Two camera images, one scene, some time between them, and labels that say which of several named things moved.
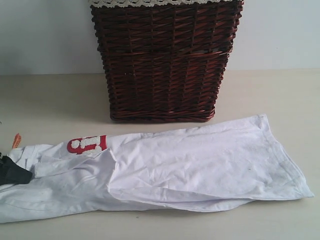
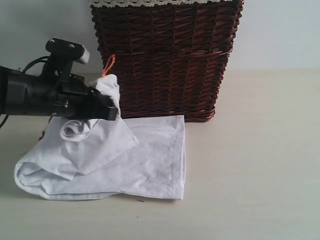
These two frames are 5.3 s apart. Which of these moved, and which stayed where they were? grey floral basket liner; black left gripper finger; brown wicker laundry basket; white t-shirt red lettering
Moved: white t-shirt red lettering; black left gripper finger
Stayed: grey floral basket liner; brown wicker laundry basket
